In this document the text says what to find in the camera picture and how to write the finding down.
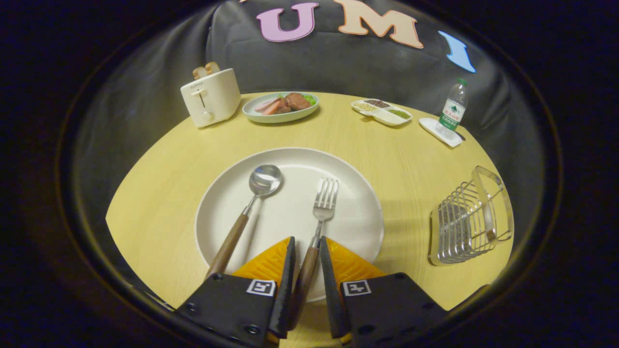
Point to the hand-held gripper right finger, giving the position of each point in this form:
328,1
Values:
331,290

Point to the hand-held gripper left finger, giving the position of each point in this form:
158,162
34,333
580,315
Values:
285,290

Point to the large white plate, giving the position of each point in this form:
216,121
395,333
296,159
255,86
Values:
290,217

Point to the pale green food plate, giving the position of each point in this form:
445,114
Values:
271,117

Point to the red sausage slice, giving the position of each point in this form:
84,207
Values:
273,108

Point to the white divided condiment dish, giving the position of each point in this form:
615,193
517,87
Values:
384,115

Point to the pink ham slice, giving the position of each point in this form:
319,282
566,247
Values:
265,105

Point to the brown meat piece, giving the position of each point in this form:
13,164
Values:
296,102

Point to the white square coaster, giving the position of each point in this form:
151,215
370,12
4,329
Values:
435,130

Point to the green lettuce leaf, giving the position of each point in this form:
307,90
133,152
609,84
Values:
310,99

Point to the white toaster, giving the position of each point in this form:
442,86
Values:
217,101

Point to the clear plastic water bottle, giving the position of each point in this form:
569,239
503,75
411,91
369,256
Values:
452,111

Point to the black backdrop cloth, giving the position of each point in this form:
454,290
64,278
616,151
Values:
362,67

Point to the toasted bread slice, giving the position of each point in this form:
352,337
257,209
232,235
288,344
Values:
213,68
199,73

